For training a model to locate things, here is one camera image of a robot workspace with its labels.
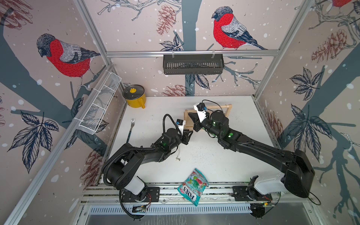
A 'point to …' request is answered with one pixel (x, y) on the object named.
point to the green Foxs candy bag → (192, 189)
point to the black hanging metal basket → (193, 63)
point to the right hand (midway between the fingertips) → (190, 111)
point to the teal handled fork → (132, 124)
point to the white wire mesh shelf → (93, 116)
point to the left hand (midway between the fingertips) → (193, 129)
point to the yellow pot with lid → (135, 95)
